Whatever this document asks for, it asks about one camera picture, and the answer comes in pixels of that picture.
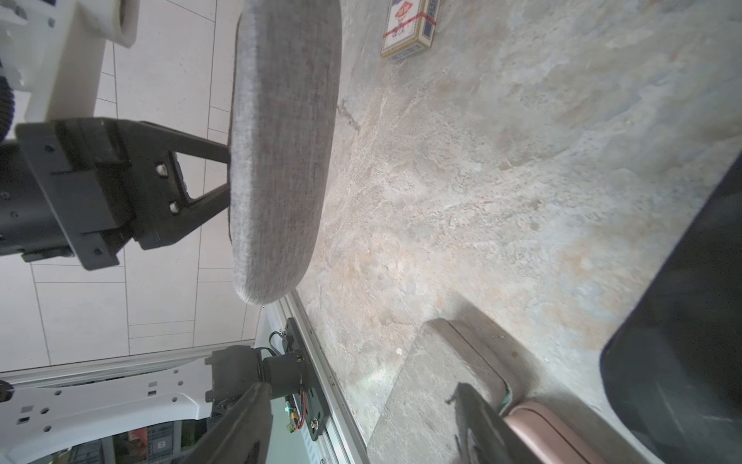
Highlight brown black glasses case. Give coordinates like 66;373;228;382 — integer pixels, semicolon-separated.
600;160;741;463

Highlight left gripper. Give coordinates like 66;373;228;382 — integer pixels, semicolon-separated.
1;118;230;271

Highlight aluminium mounting rail frame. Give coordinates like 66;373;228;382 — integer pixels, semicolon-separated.
1;295;367;463

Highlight mint case yellow glasses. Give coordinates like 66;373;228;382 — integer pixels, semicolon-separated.
367;318;522;463

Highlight playing card box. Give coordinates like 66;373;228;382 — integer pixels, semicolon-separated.
381;0;441;62

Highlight beige case with glasses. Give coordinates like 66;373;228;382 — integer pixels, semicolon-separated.
228;1;342;305

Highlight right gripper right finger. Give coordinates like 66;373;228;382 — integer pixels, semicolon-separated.
451;383;540;464

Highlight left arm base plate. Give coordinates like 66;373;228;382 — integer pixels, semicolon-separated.
283;317;330;442

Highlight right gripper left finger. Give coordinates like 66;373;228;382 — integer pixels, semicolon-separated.
183;383;272;464

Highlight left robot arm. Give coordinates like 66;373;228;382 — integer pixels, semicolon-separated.
1;118;307;463

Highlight pink glasses case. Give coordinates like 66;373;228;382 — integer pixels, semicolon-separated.
504;401;607;464

